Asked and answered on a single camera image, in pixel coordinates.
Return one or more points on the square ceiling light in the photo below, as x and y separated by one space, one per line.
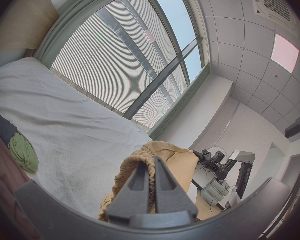
285 52

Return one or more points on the window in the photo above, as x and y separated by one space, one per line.
102 59

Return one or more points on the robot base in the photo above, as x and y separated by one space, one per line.
212 190

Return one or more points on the brown shorts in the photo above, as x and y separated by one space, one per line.
2 179

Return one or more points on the bed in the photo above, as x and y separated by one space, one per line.
52 109

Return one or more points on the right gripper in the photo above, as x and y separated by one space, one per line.
206 163

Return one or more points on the tan shorts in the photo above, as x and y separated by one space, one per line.
177 164

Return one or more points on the black garment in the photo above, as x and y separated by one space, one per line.
2 127

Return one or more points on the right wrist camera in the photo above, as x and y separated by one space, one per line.
206 153

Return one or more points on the grey-green curtain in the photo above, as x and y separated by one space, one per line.
52 39

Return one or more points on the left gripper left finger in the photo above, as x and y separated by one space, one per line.
132 196

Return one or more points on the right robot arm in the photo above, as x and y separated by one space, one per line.
242 174

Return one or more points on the green garment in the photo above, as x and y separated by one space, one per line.
25 154

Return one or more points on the ceiling air conditioner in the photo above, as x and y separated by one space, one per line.
272 1

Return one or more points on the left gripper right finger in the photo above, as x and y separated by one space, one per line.
170 196

